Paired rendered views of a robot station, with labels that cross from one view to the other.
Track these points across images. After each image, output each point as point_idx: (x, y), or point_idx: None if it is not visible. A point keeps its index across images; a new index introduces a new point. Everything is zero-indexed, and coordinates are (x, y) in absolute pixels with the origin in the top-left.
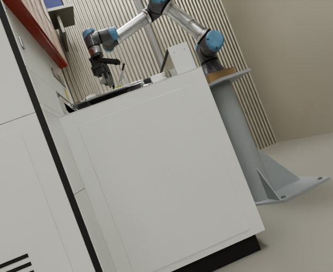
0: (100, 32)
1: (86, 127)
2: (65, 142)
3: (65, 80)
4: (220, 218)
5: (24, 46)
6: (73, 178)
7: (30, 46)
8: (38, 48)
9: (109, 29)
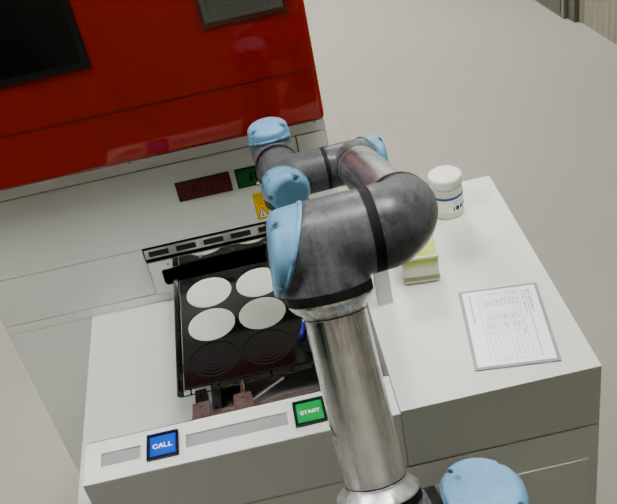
0: (258, 167)
1: None
2: (89, 354)
3: (323, 141)
4: None
5: None
6: (72, 402)
7: (39, 216)
8: (99, 181)
9: (263, 184)
